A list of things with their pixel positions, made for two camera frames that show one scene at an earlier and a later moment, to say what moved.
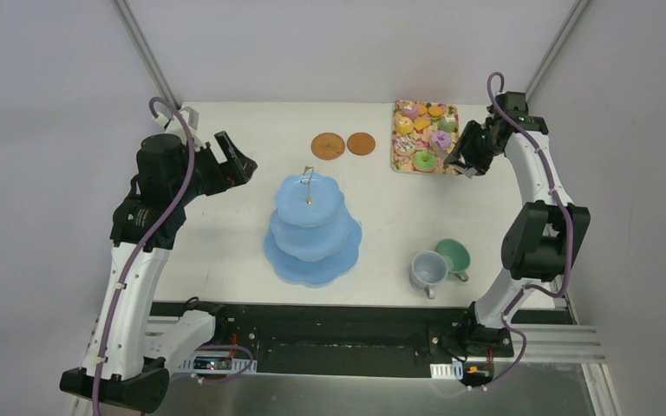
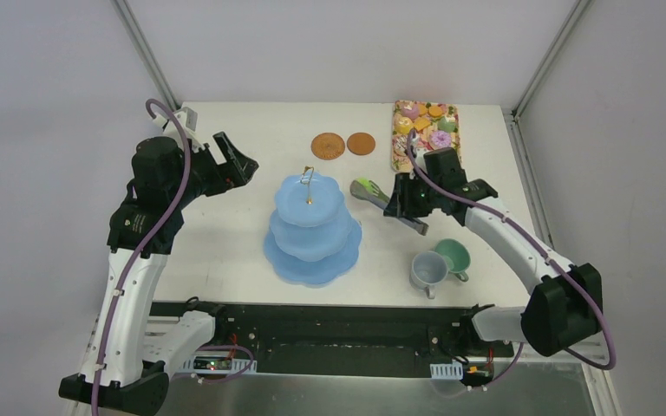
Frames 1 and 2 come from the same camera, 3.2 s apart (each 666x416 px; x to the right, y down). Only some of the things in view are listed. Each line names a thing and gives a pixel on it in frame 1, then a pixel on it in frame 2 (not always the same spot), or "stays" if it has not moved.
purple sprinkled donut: x=440 y=139 stays
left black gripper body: x=218 y=166 stays
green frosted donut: x=424 y=160 to x=367 y=183
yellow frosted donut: x=404 y=125 stays
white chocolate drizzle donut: x=404 y=145 stays
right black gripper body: x=473 y=146 to x=412 y=198
